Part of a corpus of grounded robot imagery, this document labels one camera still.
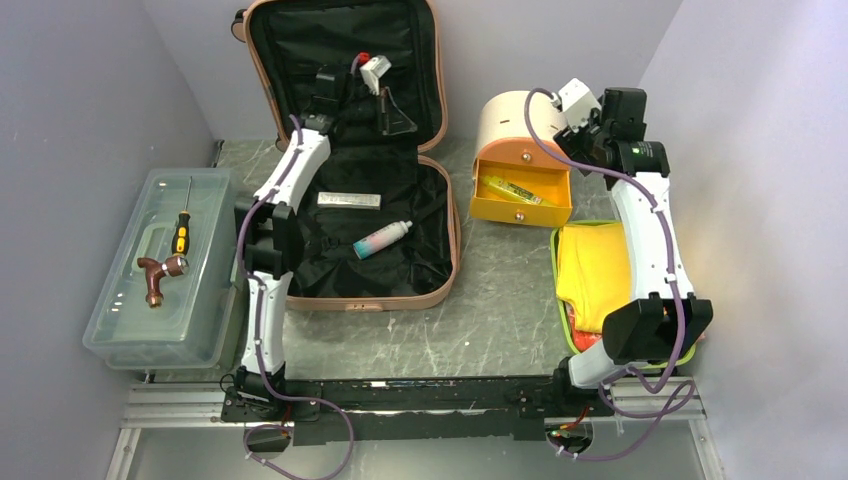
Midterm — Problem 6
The yellow black screwdriver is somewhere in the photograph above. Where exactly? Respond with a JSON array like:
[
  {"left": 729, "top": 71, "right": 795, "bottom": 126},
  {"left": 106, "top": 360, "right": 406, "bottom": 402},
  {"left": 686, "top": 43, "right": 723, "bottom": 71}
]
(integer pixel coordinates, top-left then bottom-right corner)
[{"left": 171, "top": 177, "right": 193, "bottom": 256}]

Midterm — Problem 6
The cream orange drawer cabinet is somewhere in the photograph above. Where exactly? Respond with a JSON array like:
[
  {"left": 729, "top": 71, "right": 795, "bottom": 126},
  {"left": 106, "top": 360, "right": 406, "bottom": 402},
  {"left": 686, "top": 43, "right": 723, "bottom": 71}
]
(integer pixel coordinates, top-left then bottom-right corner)
[{"left": 469, "top": 90, "right": 572, "bottom": 228}]

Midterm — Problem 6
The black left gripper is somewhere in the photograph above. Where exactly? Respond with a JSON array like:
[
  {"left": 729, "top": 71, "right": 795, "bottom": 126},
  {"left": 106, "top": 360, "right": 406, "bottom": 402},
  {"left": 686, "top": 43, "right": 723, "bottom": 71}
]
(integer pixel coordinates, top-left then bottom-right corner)
[{"left": 341, "top": 85, "right": 418, "bottom": 137}]

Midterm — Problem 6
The pink hard-shell suitcase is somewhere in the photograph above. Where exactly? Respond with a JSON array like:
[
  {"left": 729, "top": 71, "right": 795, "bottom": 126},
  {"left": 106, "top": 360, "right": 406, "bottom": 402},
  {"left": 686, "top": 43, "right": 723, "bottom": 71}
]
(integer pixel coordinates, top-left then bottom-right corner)
[{"left": 231, "top": 1, "right": 461, "bottom": 311}]

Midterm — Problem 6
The yellow cloth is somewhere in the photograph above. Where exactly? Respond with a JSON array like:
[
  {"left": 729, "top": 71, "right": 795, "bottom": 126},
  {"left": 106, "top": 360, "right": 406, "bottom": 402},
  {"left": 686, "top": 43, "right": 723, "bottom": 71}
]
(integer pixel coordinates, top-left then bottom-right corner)
[{"left": 555, "top": 221, "right": 634, "bottom": 334}]

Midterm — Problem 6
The pastel cosmetic tube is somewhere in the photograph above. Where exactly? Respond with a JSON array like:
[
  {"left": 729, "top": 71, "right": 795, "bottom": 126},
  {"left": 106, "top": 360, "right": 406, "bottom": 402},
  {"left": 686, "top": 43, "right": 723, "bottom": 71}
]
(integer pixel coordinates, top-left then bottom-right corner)
[{"left": 353, "top": 221, "right": 413, "bottom": 260}]

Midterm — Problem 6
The red white tie-dye cloth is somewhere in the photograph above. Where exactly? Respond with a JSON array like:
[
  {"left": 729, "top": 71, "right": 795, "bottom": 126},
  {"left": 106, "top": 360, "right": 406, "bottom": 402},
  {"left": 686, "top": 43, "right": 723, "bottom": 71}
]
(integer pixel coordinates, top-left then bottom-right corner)
[{"left": 567, "top": 312, "right": 602, "bottom": 353}]

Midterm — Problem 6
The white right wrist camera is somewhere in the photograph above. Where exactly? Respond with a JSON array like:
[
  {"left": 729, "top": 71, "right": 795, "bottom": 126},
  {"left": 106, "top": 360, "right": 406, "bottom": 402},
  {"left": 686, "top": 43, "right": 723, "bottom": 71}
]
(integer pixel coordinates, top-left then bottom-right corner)
[{"left": 557, "top": 78, "right": 601, "bottom": 132}]

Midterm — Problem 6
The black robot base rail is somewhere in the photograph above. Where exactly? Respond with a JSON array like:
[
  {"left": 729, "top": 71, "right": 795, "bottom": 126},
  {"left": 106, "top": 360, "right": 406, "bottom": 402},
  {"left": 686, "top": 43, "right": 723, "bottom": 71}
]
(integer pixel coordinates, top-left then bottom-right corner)
[{"left": 220, "top": 369, "right": 613, "bottom": 446}]

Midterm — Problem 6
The green yellow small tube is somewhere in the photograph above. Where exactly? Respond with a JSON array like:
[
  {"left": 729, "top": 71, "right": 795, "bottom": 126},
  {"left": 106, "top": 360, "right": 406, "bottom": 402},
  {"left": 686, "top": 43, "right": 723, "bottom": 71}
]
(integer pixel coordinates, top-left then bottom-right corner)
[{"left": 482, "top": 175, "right": 553, "bottom": 206}]

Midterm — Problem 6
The white cosmetic box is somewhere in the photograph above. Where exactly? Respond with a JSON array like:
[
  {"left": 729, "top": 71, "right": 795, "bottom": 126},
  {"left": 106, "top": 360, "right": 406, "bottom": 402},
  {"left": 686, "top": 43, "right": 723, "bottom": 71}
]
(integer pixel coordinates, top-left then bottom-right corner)
[{"left": 316, "top": 191, "right": 381, "bottom": 210}]

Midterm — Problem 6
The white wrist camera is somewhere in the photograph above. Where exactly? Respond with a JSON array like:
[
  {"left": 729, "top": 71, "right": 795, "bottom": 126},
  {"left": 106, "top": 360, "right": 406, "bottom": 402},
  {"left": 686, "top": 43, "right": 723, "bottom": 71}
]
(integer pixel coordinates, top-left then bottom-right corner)
[
  {"left": 350, "top": 51, "right": 392, "bottom": 96},
  {"left": 557, "top": 78, "right": 601, "bottom": 132}
]

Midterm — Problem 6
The clear plastic storage box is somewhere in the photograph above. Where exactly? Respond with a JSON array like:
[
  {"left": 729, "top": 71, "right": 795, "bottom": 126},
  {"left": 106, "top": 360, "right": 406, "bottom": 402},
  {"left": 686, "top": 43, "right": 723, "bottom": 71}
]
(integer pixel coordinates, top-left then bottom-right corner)
[{"left": 82, "top": 168, "right": 246, "bottom": 372}]

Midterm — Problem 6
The aluminium frame rail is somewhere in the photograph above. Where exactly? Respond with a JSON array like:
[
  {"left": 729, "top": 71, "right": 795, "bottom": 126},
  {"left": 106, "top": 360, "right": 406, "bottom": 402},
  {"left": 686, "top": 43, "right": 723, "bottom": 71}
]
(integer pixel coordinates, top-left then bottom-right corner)
[{"left": 107, "top": 377, "right": 705, "bottom": 479}]

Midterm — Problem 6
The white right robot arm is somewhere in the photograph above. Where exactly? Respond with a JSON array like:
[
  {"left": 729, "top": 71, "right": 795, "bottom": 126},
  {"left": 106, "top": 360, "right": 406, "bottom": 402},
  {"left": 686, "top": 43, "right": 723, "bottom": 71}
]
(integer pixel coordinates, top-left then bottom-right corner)
[{"left": 550, "top": 79, "right": 713, "bottom": 415}]

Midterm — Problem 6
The lime green plastic tray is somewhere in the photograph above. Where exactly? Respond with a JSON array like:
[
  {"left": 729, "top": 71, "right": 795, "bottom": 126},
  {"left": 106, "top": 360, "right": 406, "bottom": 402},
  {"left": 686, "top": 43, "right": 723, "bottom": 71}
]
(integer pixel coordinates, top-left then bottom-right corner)
[{"left": 549, "top": 220, "right": 698, "bottom": 371}]

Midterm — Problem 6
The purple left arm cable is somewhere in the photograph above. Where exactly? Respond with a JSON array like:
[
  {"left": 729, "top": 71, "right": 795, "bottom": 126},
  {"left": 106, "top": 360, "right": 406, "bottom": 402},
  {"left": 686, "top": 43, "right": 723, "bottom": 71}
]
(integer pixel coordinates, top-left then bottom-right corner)
[{"left": 235, "top": 56, "right": 372, "bottom": 480}]

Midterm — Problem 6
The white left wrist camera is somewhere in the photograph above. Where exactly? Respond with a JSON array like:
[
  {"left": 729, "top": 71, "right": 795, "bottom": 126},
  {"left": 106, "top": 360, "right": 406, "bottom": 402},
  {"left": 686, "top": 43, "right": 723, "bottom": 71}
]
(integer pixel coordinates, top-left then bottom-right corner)
[{"left": 350, "top": 51, "right": 392, "bottom": 96}]

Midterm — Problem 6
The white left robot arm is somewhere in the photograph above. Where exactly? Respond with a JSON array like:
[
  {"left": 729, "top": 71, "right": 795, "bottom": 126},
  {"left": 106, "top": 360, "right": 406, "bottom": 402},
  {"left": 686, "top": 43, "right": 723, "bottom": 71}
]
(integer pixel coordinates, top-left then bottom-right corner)
[{"left": 234, "top": 55, "right": 392, "bottom": 420}]

